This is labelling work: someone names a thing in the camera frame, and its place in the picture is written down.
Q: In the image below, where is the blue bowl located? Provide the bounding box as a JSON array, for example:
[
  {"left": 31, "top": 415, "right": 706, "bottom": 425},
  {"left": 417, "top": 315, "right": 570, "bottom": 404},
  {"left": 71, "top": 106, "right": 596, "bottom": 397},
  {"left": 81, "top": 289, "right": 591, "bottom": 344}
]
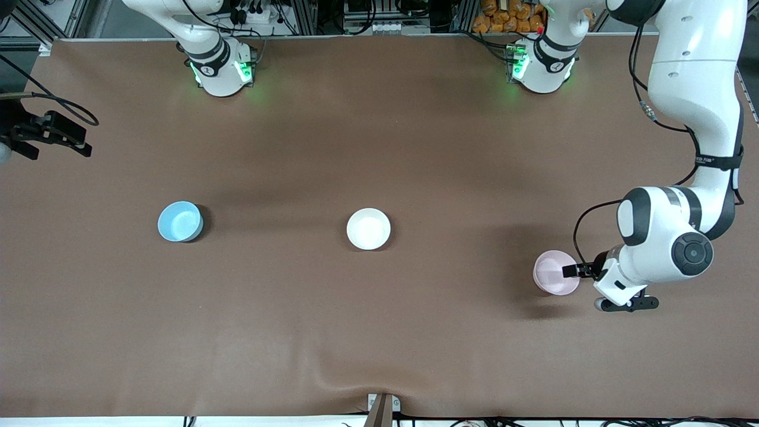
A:
[{"left": 157, "top": 200, "right": 205, "bottom": 243}]

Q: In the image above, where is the white bowl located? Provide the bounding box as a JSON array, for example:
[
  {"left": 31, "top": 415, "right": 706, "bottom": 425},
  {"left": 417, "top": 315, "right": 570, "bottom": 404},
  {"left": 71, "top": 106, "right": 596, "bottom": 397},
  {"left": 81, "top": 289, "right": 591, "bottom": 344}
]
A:
[{"left": 346, "top": 208, "right": 392, "bottom": 251}]

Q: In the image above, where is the pink bowl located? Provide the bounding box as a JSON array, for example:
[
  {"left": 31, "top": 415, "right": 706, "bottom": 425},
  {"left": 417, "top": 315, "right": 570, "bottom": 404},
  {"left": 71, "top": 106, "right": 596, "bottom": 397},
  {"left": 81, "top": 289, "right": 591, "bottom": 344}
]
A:
[{"left": 532, "top": 250, "right": 581, "bottom": 296}]

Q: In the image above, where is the orange packets bag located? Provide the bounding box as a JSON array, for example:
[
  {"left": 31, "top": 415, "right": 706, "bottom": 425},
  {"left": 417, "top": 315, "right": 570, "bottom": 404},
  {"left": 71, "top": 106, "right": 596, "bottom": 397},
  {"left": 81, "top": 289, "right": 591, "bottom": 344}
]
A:
[{"left": 473, "top": 0, "right": 547, "bottom": 34}]

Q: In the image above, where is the brown table mat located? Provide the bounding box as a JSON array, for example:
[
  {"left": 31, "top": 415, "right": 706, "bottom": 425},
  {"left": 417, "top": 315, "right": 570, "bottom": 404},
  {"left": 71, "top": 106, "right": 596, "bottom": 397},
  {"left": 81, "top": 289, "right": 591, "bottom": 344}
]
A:
[{"left": 0, "top": 34, "right": 759, "bottom": 419}]

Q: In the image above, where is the grey electronics box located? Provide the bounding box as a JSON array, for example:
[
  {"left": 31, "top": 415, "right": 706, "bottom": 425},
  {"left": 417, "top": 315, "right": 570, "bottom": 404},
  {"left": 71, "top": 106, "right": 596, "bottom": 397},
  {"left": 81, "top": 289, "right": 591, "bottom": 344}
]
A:
[{"left": 343, "top": 0, "right": 435, "bottom": 35}]

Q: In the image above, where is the white power strip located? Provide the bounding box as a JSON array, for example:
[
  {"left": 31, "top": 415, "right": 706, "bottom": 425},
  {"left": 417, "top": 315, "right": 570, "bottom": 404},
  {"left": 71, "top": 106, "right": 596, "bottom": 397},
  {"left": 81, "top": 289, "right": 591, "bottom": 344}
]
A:
[{"left": 228, "top": 5, "right": 280, "bottom": 25}]

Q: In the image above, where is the brown strip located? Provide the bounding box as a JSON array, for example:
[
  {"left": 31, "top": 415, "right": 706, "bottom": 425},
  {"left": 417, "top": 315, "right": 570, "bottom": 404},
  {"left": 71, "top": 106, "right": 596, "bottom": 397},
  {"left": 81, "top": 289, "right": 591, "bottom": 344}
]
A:
[{"left": 364, "top": 394, "right": 394, "bottom": 427}]

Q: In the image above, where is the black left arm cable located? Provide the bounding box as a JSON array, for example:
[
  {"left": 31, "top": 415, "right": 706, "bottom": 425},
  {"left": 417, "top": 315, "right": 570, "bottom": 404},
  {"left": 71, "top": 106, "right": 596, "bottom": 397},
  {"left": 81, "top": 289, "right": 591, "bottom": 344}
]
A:
[{"left": 572, "top": 23, "right": 745, "bottom": 275}]

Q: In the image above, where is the silver table clamp bracket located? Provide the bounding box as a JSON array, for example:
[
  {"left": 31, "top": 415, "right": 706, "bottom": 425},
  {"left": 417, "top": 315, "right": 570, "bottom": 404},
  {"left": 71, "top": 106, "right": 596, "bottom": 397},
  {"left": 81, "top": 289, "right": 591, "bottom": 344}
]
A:
[{"left": 368, "top": 393, "right": 401, "bottom": 413}]

